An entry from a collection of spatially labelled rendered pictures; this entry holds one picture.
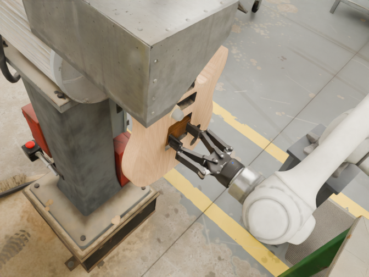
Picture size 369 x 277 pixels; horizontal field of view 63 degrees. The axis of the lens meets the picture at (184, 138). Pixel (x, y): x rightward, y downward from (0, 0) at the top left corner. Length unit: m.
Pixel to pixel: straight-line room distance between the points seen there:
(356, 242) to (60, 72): 0.91
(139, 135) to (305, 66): 2.65
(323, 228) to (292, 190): 1.59
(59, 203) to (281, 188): 1.24
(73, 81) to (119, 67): 0.32
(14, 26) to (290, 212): 0.73
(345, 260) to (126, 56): 0.82
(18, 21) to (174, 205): 1.40
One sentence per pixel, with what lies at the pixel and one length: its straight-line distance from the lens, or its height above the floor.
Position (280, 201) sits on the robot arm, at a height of 1.28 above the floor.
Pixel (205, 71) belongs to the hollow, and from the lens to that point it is 0.84.
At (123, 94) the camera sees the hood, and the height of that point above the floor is 1.42.
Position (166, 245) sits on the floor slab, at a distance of 1.82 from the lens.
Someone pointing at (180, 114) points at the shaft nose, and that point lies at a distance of 0.64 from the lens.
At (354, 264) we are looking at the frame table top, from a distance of 1.01.
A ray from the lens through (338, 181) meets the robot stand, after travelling 1.45.
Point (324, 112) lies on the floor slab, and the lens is 2.84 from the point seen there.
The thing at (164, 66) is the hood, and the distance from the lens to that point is 0.39.
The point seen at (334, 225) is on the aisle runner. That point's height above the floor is 0.01.
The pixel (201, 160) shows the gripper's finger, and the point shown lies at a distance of 0.80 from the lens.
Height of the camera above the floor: 1.73
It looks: 52 degrees down
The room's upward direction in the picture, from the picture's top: 12 degrees clockwise
